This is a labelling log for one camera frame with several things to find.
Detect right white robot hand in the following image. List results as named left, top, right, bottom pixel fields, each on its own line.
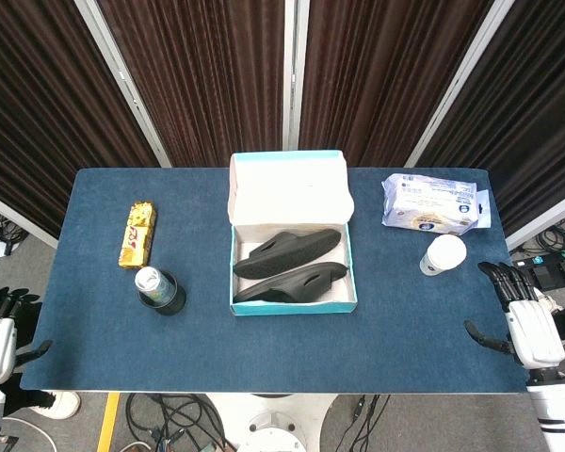
left=464, top=261, right=565, bottom=370

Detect black rubber slipper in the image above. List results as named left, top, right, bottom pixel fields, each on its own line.
left=234, top=262, right=350, bottom=303
left=233, top=229, right=343, bottom=279

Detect light blue shoe box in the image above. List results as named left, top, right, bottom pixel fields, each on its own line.
left=226, top=150, right=359, bottom=315

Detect white black sneaker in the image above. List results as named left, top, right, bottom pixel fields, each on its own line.
left=536, top=287, right=565, bottom=315
left=30, top=390, right=82, bottom=420

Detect white lidded paper cup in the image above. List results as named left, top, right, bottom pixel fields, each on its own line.
left=419, top=234, right=468, bottom=277

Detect dark blue table cloth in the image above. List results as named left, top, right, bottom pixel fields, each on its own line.
left=20, top=167, right=542, bottom=395

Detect yellow floor tape strip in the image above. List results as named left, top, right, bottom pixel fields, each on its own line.
left=96, top=393, right=121, bottom=452

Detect green drink can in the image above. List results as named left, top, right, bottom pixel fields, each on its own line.
left=135, top=266, right=171, bottom=305

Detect purple wet wipes pack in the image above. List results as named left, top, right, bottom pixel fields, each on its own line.
left=380, top=172, right=492, bottom=236

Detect yellow snack package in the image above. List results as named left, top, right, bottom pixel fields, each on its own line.
left=118, top=202, right=157, bottom=270

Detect brown pleated curtain panel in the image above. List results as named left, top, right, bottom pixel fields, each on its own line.
left=98, top=0, right=286, bottom=169
left=413, top=0, right=565, bottom=236
left=299, top=0, right=493, bottom=169
left=0, top=0, right=161, bottom=239

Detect tangled black floor cables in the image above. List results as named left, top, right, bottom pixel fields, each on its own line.
left=124, top=393, right=232, bottom=452

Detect black cable with connector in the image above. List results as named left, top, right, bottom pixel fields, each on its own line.
left=343, top=394, right=393, bottom=452

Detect white partition frame post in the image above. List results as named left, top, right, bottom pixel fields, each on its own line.
left=281, top=0, right=311, bottom=153
left=404, top=0, right=517, bottom=169
left=73, top=0, right=171, bottom=169

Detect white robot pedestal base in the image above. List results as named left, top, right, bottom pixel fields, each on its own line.
left=202, top=393, right=340, bottom=452

